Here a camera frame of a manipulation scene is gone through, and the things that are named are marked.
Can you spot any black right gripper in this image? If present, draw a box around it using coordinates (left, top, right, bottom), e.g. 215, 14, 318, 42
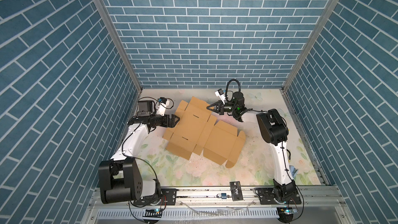
207, 102, 237, 117

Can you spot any brown cardboard box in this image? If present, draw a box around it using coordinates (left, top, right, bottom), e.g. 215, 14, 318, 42
163, 97, 246, 169

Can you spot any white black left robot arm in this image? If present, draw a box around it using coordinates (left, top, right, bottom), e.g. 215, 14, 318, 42
98, 97, 180, 207

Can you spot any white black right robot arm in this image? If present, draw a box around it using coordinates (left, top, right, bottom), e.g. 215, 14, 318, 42
207, 89, 298, 204

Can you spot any small padlock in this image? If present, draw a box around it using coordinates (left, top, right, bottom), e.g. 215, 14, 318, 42
216, 193, 229, 199

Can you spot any black VIP card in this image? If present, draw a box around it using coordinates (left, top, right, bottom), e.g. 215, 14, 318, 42
230, 181, 244, 201

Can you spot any left controller board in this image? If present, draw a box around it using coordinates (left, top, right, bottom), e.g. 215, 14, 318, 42
143, 208, 163, 219

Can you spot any controller board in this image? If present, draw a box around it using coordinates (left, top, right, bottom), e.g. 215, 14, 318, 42
143, 208, 163, 219
277, 207, 297, 224

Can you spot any blue grey stapler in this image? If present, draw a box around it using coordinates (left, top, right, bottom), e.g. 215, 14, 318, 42
289, 166, 298, 179

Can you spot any right controller board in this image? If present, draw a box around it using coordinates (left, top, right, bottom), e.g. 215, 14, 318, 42
277, 207, 297, 224

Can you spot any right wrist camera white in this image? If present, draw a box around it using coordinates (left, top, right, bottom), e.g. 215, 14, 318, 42
215, 89, 227, 104

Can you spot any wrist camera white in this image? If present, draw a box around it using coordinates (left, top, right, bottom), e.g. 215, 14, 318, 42
215, 89, 227, 104
156, 97, 174, 116

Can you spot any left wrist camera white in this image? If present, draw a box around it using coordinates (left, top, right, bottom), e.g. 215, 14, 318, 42
156, 97, 174, 116

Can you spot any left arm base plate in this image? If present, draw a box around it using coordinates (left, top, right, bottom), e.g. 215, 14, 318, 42
133, 188, 177, 206

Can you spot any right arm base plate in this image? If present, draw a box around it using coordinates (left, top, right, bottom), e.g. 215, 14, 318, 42
253, 187, 302, 205

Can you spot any white slotted cable duct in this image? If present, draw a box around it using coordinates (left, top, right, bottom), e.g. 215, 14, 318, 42
97, 207, 278, 221

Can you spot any aluminium front rail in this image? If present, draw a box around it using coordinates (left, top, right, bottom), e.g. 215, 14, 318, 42
88, 186, 346, 209

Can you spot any aluminium corner post left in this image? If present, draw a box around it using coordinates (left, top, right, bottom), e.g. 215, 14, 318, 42
92, 0, 143, 93

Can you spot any aluminium corner post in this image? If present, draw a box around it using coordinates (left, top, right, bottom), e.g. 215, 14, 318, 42
282, 0, 339, 93
92, 0, 143, 93

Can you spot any aluminium corner post right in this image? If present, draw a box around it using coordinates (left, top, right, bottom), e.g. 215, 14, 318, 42
282, 0, 339, 93

